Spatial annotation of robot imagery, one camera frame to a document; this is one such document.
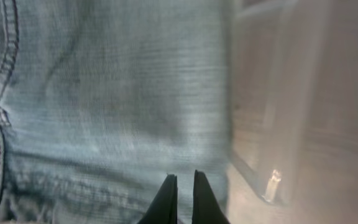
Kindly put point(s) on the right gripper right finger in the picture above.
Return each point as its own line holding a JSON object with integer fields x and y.
{"x": 206, "y": 209}

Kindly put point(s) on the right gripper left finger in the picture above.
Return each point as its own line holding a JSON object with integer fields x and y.
{"x": 163, "y": 209}

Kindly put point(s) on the light blue jeans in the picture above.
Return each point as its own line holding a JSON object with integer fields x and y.
{"x": 101, "y": 100}

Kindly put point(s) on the clear plastic storage bin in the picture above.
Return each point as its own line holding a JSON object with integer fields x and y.
{"x": 276, "y": 52}

